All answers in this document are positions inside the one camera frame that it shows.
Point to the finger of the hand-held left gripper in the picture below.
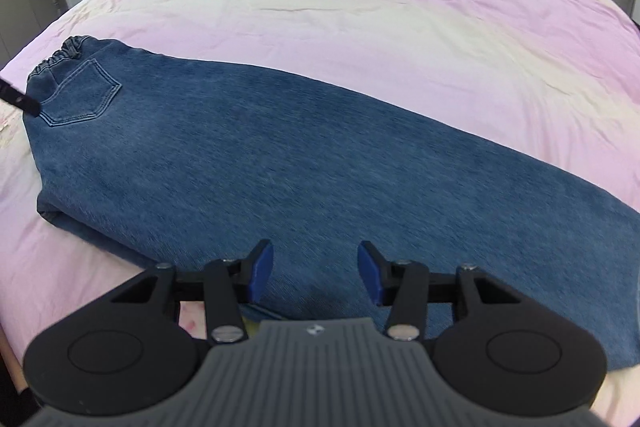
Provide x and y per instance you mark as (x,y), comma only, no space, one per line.
(20,99)

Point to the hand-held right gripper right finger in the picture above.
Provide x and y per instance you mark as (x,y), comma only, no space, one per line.
(370,272)

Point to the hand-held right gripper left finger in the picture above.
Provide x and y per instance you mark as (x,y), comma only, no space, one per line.
(262,269)

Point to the blue denim pants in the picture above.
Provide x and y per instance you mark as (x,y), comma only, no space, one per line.
(250,157)

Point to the beige built-in wardrobe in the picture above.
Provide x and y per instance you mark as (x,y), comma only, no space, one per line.
(22,2)

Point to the pink bed blanket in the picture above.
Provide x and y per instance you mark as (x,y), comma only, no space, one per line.
(400,32)

